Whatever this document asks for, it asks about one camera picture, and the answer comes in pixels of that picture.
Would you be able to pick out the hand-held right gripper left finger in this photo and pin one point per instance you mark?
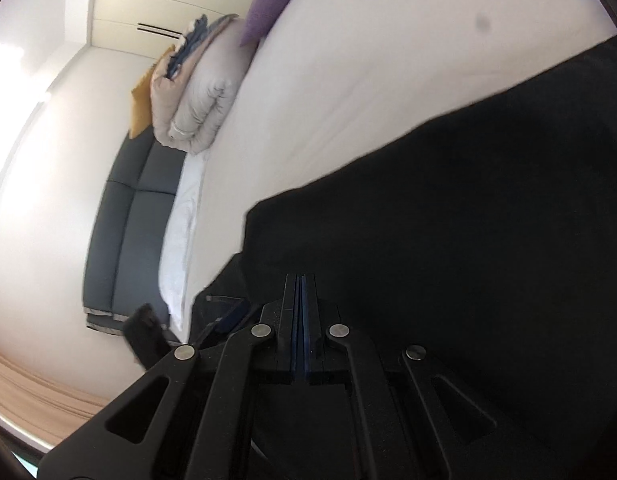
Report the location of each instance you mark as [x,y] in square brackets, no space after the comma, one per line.
[292,310]

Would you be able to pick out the white wardrobe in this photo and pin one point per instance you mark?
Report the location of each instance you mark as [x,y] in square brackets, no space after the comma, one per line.
[173,0]

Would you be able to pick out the folded beige duvet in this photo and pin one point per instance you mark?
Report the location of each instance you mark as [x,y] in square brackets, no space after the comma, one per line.
[203,90]

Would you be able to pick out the blue folded cloth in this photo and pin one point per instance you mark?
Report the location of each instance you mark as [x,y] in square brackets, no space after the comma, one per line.
[186,47]

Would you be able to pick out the white bed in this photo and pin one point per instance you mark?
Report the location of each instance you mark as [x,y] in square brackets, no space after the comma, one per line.
[368,75]

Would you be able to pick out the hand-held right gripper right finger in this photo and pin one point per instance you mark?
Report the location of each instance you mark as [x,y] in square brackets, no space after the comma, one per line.
[311,310]

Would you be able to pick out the dark grey headboard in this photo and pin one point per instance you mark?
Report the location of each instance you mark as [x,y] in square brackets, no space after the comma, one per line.
[128,220]

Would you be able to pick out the purple pillow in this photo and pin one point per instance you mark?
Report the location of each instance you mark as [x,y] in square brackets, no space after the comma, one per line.
[268,2]

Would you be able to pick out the black pants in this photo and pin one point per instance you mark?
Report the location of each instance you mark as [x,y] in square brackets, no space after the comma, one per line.
[438,240]

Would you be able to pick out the yellow pillow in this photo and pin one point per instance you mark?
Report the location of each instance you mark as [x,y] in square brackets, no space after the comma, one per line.
[140,105]

